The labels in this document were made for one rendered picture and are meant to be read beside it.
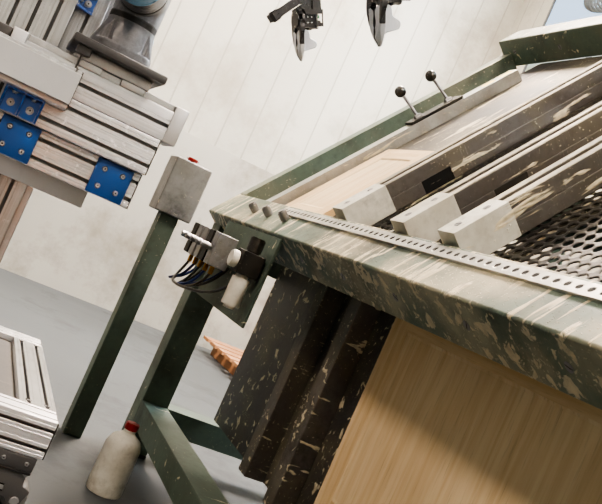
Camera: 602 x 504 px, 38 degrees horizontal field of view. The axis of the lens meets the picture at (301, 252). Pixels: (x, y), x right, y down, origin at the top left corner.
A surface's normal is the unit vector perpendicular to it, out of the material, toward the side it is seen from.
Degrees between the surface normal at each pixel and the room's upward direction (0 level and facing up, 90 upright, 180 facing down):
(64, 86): 90
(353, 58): 90
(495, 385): 90
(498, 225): 90
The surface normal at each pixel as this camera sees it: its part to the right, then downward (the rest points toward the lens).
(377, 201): 0.33, 0.13
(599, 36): -0.85, 0.47
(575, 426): -0.85, -0.39
